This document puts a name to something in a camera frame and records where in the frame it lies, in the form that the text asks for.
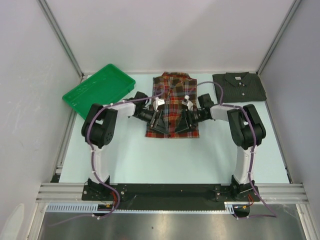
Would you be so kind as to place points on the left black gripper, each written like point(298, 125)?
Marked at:
point(159, 124)

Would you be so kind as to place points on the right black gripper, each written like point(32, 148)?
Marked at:
point(183, 124)

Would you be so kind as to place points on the red plaid long sleeve shirt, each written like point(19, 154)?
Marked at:
point(175, 86)

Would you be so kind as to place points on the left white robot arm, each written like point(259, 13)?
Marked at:
point(100, 124)

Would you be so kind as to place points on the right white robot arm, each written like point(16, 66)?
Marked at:
point(247, 132)

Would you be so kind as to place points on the green plastic tray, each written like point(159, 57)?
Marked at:
point(108, 85)

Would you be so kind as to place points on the folded dark striped shirt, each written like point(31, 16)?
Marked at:
point(239, 87)

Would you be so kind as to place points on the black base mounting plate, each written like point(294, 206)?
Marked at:
point(153, 197)

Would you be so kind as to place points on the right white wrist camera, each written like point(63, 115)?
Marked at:
point(187, 103)

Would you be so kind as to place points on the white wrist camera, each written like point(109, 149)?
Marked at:
point(187, 103)
point(158, 102)

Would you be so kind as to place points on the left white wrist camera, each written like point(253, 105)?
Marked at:
point(158, 102)

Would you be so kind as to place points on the white slotted cable duct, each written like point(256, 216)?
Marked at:
point(96, 208)

